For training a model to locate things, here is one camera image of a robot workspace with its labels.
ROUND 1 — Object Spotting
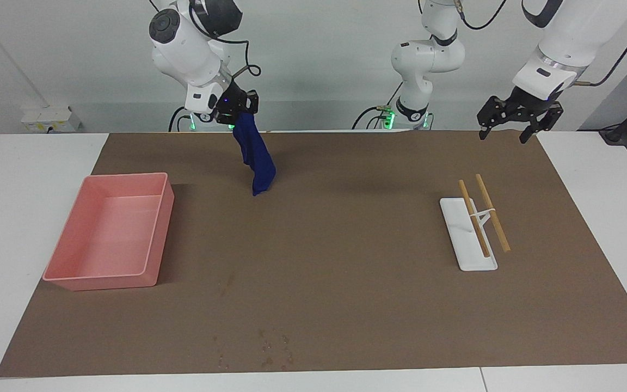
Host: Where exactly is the black right base cable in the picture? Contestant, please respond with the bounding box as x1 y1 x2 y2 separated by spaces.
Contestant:
168 106 190 132

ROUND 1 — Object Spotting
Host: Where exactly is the brown table mat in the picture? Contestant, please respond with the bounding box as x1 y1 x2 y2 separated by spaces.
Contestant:
0 130 627 378

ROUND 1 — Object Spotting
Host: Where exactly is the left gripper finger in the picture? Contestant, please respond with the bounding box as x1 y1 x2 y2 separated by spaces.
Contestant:
477 97 510 140
519 103 564 144

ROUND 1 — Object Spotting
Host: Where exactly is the wooden rack rod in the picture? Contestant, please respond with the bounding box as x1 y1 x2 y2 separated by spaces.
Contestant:
475 174 511 254
458 180 491 258

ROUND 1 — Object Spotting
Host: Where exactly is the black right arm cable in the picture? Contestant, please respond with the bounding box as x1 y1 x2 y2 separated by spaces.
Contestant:
220 38 262 78

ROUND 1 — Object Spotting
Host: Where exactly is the black left elbow cable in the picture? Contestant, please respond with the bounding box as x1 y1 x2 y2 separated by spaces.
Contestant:
458 0 508 28

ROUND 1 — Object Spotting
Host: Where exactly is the black base cable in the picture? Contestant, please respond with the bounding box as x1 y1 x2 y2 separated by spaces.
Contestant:
168 106 190 132
352 82 404 130

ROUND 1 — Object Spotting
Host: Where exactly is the blue towel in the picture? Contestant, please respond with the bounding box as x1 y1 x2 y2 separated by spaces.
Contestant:
232 112 277 197

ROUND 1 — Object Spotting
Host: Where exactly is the white wall socket box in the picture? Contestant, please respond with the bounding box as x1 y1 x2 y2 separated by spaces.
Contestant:
21 106 83 133

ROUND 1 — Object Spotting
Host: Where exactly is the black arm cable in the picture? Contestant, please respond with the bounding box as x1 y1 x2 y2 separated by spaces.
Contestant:
575 0 627 87
220 38 262 78

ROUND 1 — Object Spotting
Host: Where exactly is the black left base cable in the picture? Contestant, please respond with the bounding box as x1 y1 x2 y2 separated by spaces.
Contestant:
352 82 404 130

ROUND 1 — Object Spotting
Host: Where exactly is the pink plastic bin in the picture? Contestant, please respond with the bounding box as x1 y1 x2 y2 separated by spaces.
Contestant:
42 173 175 291

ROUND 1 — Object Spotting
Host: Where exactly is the white towel rack base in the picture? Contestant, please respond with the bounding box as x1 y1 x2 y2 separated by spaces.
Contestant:
439 197 498 272

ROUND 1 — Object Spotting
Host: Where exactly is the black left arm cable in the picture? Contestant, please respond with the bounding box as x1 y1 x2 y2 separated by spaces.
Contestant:
575 0 627 87

